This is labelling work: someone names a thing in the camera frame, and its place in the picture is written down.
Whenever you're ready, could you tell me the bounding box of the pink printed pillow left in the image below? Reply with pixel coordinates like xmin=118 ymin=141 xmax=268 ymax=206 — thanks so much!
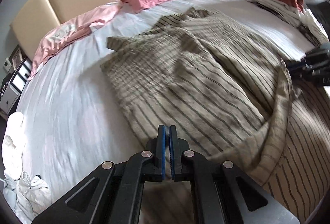
xmin=28 ymin=0 xmax=123 ymax=81

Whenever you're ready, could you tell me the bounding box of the grey bedside cabinet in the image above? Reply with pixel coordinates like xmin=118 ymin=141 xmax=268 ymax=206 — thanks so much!
xmin=1 ymin=74 xmax=26 ymax=115

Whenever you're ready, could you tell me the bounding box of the white crumpled clothes pile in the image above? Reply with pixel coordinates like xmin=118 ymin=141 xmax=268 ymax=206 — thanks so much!
xmin=1 ymin=112 xmax=52 ymax=223

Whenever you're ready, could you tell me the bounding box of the white folded clothes stack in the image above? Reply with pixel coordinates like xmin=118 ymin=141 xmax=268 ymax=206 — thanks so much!
xmin=247 ymin=0 xmax=329 ymax=47

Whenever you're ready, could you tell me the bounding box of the beige striped button shirt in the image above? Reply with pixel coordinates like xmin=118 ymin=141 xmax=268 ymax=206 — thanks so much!
xmin=101 ymin=8 xmax=329 ymax=222

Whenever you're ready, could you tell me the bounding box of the white bed sheet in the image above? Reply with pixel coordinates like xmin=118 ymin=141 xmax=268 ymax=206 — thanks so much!
xmin=17 ymin=0 xmax=312 ymax=201

